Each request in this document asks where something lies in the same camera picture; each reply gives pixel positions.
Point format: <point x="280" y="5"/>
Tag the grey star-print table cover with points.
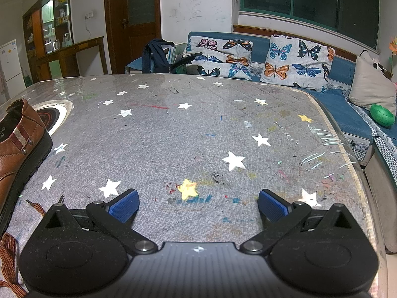
<point x="186" y="130"/>

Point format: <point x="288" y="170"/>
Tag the blue sofa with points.
<point x="335" y="105"/>

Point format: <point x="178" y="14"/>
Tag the brown wooden door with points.
<point x="139" y="49"/>

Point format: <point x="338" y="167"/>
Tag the pink toy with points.
<point x="394" y="87"/>

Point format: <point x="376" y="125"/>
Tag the wooden shelf cabinet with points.
<point x="37" y="37"/>

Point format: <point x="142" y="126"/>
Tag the panda plush toy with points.
<point x="380" y="68"/>

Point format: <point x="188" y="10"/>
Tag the white refrigerator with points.
<point x="11" y="68"/>

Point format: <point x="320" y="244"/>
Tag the butterfly print pillow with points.
<point x="223" y="70"/>
<point x="217" y="45"/>

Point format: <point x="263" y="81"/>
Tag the green round toy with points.
<point x="381" y="115"/>

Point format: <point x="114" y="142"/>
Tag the brown wooden sofa backboard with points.
<point x="257" y="31"/>

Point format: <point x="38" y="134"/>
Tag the green framed window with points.
<point x="310" y="3"/>

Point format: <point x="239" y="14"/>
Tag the plain grey pillow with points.
<point x="369" y="87"/>

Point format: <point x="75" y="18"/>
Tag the black curved plastic object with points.
<point x="186" y="59"/>

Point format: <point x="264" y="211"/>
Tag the brown wooden side table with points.
<point x="77" y="48"/>

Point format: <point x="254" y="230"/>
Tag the brown shoelace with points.
<point x="9" y="254"/>

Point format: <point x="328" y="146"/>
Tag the brown leather shoe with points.
<point x="18" y="158"/>

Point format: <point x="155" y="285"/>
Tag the dark blue backpack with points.
<point x="156" y="56"/>

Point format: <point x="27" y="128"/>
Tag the grey patterned sofa cover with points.
<point x="356" y="136"/>

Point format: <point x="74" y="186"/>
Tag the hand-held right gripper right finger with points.
<point x="273" y="206"/>

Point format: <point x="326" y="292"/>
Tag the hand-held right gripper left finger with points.
<point x="124" y="206"/>

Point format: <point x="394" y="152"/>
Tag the stack of books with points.
<point x="177" y="51"/>

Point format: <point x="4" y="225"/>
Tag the large butterfly print cushion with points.
<point x="294" y="62"/>

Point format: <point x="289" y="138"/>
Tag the white wall socket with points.
<point x="89" y="15"/>

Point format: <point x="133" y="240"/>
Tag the artificial flowers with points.
<point x="394" y="48"/>

